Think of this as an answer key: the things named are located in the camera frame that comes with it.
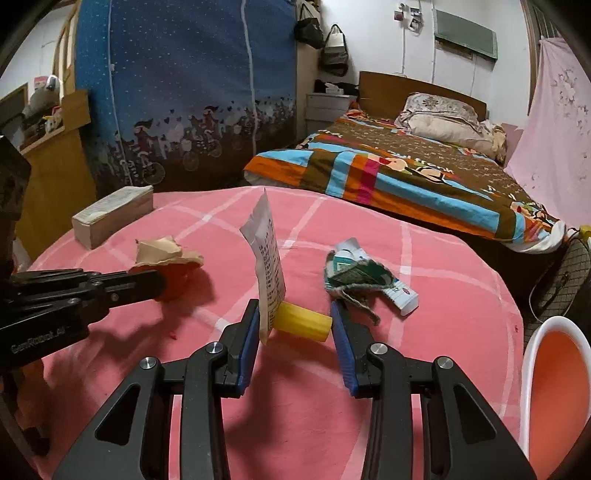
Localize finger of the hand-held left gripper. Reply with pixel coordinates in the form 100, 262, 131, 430
69, 276, 166, 319
11, 269, 160, 289

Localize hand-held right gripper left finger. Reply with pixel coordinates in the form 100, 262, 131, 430
51, 298, 262, 480

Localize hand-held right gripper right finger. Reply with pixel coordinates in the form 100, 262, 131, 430
330, 300, 539, 480

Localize torn brown paper wrapper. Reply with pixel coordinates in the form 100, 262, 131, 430
128, 235, 205, 301

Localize yellow plastic cylinder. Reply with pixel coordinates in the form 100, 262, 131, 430
274, 302, 333, 343

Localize white paper receipt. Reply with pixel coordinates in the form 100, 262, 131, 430
239, 187, 287, 346

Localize green white carton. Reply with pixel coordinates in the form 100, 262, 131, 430
323, 237, 419, 326

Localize orange bucket with white rim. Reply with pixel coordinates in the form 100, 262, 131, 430
521, 316, 591, 472

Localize bed with colourful blanket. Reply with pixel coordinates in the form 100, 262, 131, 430
244, 113, 566, 252

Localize grey plush toy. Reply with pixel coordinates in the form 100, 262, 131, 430
25, 74, 63, 118

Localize blue dotted fabric wardrobe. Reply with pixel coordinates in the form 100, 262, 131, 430
74, 0, 298, 195

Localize white nightstand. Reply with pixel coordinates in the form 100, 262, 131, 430
305, 92, 356, 123

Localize brown patterned bag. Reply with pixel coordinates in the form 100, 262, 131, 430
536, 237, 591, 319

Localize cream pillow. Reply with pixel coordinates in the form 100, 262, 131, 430
409, 111, 492, 144

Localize yellow folded quilt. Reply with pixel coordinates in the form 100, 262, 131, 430
480, 120, 509, 162

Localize wooden bed headboard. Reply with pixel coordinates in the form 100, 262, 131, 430
358, 71, 488, 123

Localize black cloth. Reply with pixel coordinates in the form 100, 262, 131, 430
314, 79, 360, 95

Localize black hanging bags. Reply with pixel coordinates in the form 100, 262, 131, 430
320, 24, 350, 77

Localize pink hanging sheet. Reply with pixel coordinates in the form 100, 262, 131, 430
505, 37, 591, 229

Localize black handbag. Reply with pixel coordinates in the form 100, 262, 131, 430
294, 2, 325, 49

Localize television with green cover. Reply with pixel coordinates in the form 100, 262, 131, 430
434, 9, 499, 61

